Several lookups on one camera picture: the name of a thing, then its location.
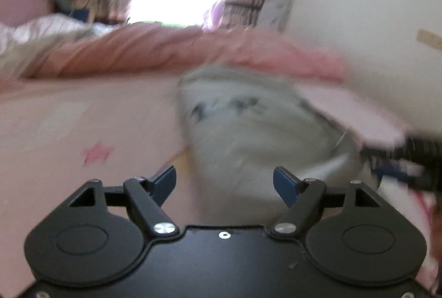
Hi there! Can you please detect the white pastel patterned quilt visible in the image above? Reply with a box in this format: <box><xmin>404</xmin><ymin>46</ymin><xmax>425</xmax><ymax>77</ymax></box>
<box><xmin>1</xmin><ymin>14</ymin><xmax>120</xmax><ymax>78</ymax></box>

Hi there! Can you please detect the pink cartoon bed sheet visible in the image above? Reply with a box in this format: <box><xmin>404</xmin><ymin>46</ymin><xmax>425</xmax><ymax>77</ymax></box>
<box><xmin>0</xmin><ymin>72</ymin><xmax>442</xmax><ymax>298</ymax></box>

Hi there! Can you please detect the pink quilted headboard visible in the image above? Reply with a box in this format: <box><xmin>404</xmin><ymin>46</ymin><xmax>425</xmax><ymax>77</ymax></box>
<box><xmin>1</xmin><ymin>0</ymin><xmax>54</xmax><ymax>27</ymax></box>

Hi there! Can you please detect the pink duvet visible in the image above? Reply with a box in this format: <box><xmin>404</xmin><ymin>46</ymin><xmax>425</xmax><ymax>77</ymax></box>
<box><xmin>25</xmin><ymin>23</ymin><xmax>347</xmax><ymax>82</ymax></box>

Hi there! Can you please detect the grey jacket with black lining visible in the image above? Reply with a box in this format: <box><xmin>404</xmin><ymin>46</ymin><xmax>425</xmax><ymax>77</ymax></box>
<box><xmin>178</xmin><ymin>66</ymin><xmax>378</xmax><ymax>225</ymax></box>

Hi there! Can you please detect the beige wall socket strip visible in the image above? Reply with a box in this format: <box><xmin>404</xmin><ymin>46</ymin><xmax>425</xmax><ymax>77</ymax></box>
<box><xmin>416</xmin><ymin>28</ymin><xmax>442</xmax><ymax>51</ymax></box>

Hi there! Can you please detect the white patterned ironing board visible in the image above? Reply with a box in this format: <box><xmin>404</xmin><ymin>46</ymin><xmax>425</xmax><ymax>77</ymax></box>
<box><xmin>256</xmin><ymin>0</ymin><xmax>292</xmax><ymax>33</ymax></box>

